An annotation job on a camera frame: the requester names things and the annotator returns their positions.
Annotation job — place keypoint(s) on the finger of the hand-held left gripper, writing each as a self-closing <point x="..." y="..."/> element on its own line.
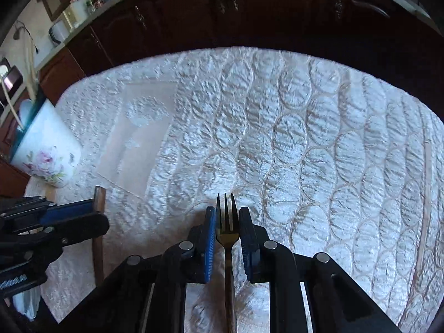
<point x="69" y="211"/>
<point x="83" y="229"/>

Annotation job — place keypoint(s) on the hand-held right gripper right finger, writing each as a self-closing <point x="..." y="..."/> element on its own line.
<point x="247" y="246"/>

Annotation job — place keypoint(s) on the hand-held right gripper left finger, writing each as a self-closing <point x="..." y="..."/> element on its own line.
<point x="210" y="246"/>

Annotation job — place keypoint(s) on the gold fork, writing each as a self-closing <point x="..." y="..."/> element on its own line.
<point x="227" y="239"/>

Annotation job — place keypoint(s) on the brown wooden chopstick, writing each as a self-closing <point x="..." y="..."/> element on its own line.
<point x="100" y="267"/>

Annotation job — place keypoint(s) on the white floral cup teal rim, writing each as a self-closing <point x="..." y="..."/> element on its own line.
<point x="45" y="145"/>

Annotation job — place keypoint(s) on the light bamboo chopstick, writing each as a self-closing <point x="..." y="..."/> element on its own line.
<point x="10" y="104"/>
<point x="30" y="69"/>

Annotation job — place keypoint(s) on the white quilted tablecloth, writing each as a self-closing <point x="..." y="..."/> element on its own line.
<point x="277" y="128"/>

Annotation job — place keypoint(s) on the white countertop container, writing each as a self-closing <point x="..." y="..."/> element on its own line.
<point x="58" y="32"/>

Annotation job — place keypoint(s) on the dark wooden cabinet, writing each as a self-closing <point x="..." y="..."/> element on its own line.
<point x="277" y="24"/>

